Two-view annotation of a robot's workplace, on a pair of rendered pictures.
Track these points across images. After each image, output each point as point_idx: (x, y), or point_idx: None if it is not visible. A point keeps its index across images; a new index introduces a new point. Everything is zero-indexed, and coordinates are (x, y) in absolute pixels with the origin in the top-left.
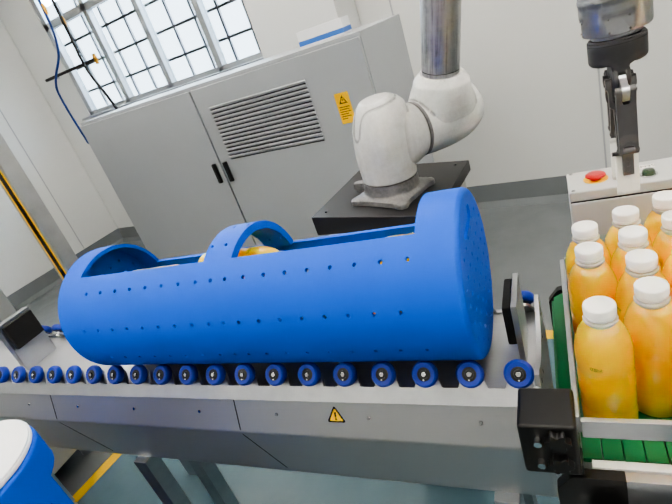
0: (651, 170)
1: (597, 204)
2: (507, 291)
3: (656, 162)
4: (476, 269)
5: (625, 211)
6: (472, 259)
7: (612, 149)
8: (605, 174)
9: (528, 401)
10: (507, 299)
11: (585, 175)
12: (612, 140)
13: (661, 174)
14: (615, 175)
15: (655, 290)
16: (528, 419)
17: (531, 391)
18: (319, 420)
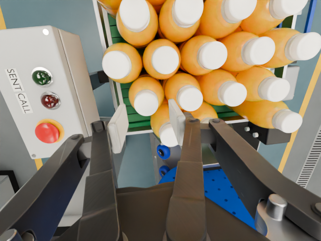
0: (43, 75)
1: (87, 123)
2: (207, 168)
3: (0, 65)
4: (223, 199)
5: (148, 104)
6: (235, 209)
7: (123, 142)
8: (47, 123)
9: (276, 139)
10: (217, 167)
11: (49, 143)
12: (120, 149)
13: (44, 63)
14: (127, 124)
15: (288, 88)
16: (287, 138)
17: (269, 139)
18: None
